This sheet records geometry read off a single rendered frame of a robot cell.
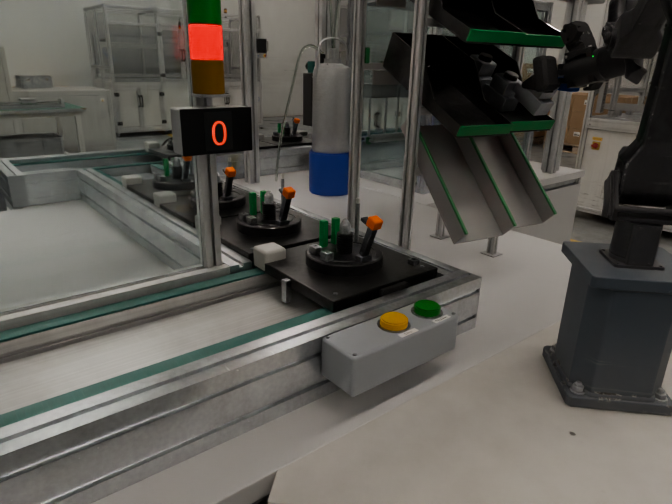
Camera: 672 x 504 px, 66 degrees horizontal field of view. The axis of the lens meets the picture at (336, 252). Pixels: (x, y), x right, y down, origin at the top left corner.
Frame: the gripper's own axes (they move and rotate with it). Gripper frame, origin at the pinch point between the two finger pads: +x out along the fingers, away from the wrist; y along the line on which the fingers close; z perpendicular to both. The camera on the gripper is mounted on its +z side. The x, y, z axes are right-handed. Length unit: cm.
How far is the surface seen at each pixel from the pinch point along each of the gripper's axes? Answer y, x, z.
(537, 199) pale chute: -5.3, 8.1, -23.6
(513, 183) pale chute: -3.3, 12.4, -19.5
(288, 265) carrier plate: 53, 18, -27
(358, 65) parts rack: 25.3, 25.8, 9.9
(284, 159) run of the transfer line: -12, 133, 1
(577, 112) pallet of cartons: -699, 419, 50
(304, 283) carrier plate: 55, 10, -29
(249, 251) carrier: 56, 28, -24
